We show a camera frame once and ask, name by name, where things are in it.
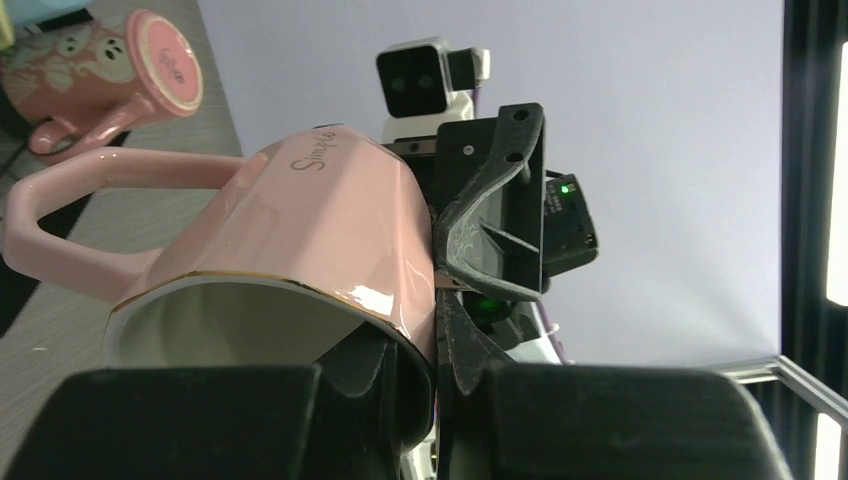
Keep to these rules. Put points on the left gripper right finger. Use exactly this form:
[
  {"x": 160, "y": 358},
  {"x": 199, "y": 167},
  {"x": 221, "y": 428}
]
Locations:
[{"x": 501, "y": 419}]

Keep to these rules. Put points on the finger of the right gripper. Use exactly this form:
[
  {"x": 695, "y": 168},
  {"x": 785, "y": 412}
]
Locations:
[{"x": 489, "y": 192}]

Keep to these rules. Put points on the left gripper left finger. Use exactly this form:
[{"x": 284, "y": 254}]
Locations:
[{"x": 333, "y": 419}]

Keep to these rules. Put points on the light pink faceted mug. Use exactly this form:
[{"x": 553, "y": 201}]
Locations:
[{"x": 314, "y": 236}]

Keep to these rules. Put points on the pink patterned mug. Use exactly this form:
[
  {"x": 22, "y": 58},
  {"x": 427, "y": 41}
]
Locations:
[{"x": 80, "y": 87}]

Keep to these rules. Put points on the light blue faceted mug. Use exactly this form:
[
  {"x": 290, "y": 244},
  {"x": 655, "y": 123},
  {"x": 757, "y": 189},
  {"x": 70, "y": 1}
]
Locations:
[{"x": 29, "y": 12}]

